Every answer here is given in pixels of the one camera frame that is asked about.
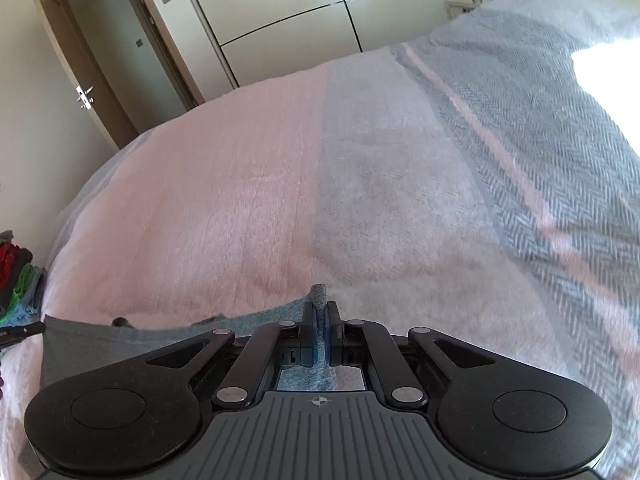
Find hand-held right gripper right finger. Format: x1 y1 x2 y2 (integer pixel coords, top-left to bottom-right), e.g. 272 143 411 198
324 301 496 409

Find pink grey striped blanket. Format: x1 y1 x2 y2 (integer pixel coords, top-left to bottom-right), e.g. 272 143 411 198
0 0 640 480

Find red folded sweater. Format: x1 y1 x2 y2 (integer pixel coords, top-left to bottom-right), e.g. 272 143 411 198
0 243 20 275

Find green folded garment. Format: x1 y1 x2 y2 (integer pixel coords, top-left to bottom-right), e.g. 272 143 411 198
0 262 37 322

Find cream wardrobe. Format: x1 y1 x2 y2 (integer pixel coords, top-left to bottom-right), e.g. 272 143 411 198
172 0 482 90

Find blue folded jeans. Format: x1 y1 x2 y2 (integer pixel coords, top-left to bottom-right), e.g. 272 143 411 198
0 269 47 327

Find brown door frame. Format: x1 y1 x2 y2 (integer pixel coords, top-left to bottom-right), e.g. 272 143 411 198
122 0 207 112

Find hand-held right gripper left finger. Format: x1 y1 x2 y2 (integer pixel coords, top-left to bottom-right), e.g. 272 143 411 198
145 302 321 409

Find grey knit sweater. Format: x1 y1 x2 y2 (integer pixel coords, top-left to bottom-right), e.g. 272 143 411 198
42 284 371 392

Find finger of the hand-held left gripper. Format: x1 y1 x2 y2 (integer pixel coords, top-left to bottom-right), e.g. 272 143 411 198
0 323 46 349

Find brown wooden door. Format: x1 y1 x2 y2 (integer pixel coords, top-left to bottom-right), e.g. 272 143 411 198
26 0 140 152

